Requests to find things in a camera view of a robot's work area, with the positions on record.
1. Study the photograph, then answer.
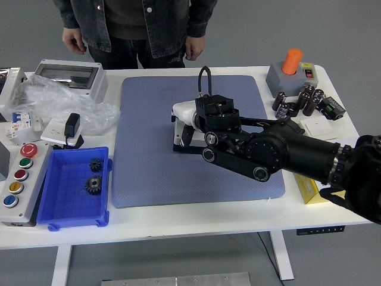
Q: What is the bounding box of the person's left hand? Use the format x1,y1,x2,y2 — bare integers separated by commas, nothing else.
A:
184,36,206,61

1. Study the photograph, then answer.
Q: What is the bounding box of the person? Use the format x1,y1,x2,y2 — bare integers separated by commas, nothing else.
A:
52,0,218,70

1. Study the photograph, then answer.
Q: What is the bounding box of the white wall socket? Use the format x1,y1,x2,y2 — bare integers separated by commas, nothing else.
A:
40,119,82,147

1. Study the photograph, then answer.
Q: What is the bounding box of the orange cylinder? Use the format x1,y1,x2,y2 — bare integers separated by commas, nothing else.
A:
281,48,304,75

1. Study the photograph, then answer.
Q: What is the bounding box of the grey switch box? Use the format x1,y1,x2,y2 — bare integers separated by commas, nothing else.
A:
265,61,319,98

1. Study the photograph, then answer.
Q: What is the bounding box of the yellow and white cardboard box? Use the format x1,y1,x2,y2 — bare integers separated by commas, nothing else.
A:
293,172,348,205

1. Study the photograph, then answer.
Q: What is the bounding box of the grey four-button control box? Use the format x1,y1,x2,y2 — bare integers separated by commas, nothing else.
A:
172,117,209,154

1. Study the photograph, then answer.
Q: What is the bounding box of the grey-blue table mat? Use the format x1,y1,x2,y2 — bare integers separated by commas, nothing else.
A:
111,74,286,209

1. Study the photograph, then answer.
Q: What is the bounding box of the grey enclosure with clear lid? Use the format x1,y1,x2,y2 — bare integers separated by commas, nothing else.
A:
33,58,107,104

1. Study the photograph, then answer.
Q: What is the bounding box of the clear plastic bag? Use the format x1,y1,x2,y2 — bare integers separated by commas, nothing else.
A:
5,74,121,133

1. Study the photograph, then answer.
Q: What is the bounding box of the large black gear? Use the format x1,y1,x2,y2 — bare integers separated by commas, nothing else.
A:
84,175,104,197

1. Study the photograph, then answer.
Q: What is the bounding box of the small black gear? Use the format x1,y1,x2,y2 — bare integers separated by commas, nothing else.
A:
89,158,104,173

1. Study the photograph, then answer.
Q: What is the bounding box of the black module with green terminal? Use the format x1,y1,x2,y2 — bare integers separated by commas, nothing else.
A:
317,95,346,121

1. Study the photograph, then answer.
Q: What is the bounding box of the black power adapter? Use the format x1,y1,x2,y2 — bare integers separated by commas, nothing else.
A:
64,113,82,139

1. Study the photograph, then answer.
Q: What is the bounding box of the white circuit breaker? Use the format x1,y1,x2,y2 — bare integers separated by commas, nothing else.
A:
5,110,33,141

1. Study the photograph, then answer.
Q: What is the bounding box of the white wall switch panel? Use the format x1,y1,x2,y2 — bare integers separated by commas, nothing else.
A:
299,116,339,141

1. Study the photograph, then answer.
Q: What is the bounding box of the person's right hand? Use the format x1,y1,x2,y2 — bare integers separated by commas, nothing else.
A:
61,27,88,55

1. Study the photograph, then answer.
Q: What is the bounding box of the grey metal floor plate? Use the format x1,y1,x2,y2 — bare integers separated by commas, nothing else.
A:
101,272,251,286

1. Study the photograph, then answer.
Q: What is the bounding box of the blue plastic bin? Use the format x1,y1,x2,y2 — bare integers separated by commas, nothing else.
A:
36,145,113,232

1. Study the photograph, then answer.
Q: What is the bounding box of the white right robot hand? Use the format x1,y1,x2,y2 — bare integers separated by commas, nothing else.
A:
171,100,198,148

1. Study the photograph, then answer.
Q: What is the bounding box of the white equipment box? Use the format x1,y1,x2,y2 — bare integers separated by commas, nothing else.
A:
0,67,28,123

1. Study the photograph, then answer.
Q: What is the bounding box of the grey five-button control box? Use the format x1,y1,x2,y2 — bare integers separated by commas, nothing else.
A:
0,142,53,228

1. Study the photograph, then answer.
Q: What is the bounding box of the black cable under table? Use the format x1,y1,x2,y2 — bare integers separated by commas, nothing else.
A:
256,231,283,286

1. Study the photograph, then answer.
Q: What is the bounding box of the white table leg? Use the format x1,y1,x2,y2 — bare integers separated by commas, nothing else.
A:
51,245,74,286
269,231,295,281

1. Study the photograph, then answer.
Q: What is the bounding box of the grey metal box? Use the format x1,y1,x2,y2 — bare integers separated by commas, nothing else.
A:
0,139,11,182

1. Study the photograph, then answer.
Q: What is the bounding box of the black table height controller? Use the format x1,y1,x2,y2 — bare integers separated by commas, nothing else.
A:
296,225,346,236

